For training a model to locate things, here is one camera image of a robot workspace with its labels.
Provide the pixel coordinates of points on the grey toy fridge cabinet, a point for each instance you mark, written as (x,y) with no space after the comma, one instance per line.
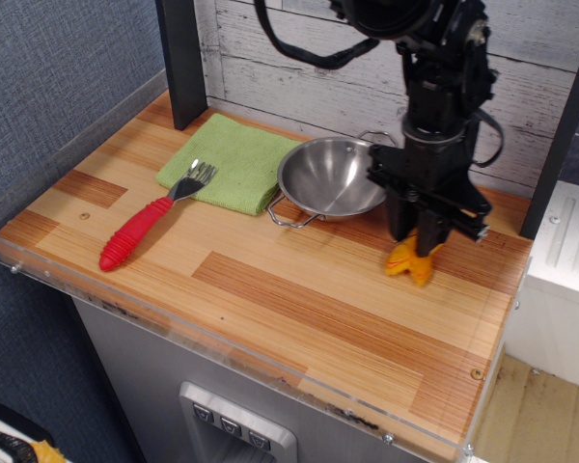
(146,370)

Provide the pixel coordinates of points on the orange plush fish toy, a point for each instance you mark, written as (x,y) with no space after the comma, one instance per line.
(405,259)

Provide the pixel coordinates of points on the red handled metal fork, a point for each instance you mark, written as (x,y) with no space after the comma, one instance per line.
(125,240)

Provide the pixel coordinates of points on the silver dispenser button panel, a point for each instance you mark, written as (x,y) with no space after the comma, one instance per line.
(221,429)

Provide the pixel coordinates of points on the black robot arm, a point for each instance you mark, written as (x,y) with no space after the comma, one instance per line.
(443,46)

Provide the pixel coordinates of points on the stainless steel bowl with handles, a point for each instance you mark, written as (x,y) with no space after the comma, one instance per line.
(327,178)

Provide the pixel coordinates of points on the yellow object bottom left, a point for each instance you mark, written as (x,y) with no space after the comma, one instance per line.
(45,453)

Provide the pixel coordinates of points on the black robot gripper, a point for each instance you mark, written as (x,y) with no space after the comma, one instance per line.
(427,184)

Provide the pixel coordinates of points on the dark right support post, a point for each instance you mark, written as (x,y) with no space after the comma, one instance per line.
(554,163)

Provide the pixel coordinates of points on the dark support post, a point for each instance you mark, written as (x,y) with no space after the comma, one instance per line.
(554,163)
(183,60)

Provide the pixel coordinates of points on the clear acrylic table guard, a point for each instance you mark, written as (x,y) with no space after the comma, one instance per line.
(308,312)

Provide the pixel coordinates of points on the green folded cloth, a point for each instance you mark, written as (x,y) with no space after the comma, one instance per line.
(246,161)

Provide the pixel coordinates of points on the white toy sink counter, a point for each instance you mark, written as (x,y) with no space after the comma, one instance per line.
(543,328)

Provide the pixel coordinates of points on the dark left support post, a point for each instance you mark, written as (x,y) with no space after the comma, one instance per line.
(183,60)

